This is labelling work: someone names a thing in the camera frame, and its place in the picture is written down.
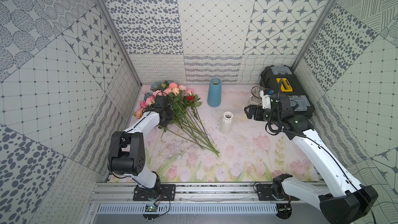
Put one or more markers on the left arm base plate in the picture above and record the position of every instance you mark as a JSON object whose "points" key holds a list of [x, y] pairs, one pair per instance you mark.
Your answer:
{"points": [[165, 191]]}

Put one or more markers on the white ribbed vase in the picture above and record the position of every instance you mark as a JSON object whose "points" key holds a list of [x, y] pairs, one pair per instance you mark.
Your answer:
{"points": [[226, 123]]}

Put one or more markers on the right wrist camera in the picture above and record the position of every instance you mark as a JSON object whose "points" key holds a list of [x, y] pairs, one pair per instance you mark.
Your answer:
{"points": [[266, 98]]}

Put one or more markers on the aluminium rail frame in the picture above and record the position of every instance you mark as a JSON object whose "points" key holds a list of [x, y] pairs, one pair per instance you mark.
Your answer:
{"points": [[185, 193]]}

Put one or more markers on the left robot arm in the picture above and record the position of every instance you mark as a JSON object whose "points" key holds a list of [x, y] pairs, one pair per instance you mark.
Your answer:
{"points": [[127, 158]]}

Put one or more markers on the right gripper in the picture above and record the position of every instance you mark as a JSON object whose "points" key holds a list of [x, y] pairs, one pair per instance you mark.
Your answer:
{"points": [[258, 109]]}

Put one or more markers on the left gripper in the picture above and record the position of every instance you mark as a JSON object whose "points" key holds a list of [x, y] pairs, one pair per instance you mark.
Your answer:
{"points": [[169, 117]]}

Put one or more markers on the clear glass vase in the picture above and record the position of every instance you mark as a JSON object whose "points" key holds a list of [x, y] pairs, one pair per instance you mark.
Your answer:
{"points": [[256, 98]]}

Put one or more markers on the blue cylindrical vase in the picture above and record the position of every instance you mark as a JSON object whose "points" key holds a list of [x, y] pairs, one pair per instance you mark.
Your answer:
{"points": [[214, 92]]}

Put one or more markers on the black toolbox yellow latch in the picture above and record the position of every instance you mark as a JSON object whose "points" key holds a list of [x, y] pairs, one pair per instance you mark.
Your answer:
{"points": [[270, 77]]}

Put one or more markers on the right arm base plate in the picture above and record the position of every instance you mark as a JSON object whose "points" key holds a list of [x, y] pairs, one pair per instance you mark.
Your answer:
{"points": [[265, 193]]}

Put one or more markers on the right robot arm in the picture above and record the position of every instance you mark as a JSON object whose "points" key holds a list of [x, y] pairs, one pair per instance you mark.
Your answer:
{"points": [[345, 199]]}

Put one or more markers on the bunch of artificial flowers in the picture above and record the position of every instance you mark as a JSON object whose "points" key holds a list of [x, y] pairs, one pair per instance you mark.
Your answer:
{"points": [[183, 104]]}

